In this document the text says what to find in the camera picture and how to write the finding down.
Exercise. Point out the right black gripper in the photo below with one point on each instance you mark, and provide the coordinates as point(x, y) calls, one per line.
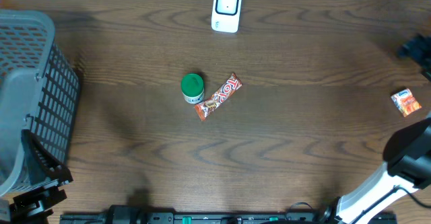
point(417, 46)

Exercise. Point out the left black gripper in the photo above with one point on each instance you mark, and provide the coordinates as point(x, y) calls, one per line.
point(42, 190)

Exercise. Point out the orange Kleenex tissue pack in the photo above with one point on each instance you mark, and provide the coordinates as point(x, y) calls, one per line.
point(405, 102)

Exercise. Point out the green lid white jar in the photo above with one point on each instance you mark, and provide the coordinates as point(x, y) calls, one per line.
point(192, 87)

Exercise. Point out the orange chocolate bar wrapper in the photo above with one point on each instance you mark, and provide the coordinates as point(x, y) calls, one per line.
point(206, 107)

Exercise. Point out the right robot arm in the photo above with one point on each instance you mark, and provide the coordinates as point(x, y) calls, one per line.
point(406, 157)

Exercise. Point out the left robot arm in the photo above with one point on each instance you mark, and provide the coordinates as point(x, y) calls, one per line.
point(21, 179)

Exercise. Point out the white barcode scanner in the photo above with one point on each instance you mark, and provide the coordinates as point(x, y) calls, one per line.
point(225, 16)

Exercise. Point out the grey plastic mesh basket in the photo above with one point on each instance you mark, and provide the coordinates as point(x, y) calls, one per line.
point(39, 90)

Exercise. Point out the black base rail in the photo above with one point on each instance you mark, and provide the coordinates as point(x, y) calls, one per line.
point(118, 214)

